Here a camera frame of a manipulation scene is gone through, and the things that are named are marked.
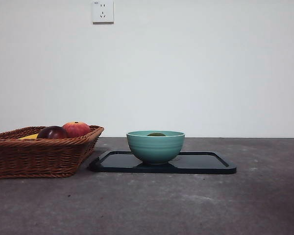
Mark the green avocado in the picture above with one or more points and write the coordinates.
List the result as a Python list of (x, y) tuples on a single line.
[(156, 134)]

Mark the dark purple plum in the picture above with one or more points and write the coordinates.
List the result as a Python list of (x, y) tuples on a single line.
[(51, 132)]

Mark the yellow fruit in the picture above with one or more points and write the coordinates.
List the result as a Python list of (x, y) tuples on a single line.
[(29, 137)]

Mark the black rectangular tray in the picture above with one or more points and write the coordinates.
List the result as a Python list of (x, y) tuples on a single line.
[(201, 164)]

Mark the teal ceramic bowl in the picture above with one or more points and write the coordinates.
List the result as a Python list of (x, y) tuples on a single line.
[(155, 149)]

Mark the brown wicker basket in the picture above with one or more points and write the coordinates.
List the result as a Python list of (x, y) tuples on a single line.
[(39, 156)]

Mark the white wall socket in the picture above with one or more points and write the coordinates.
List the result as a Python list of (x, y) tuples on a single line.
[(103, 12)]

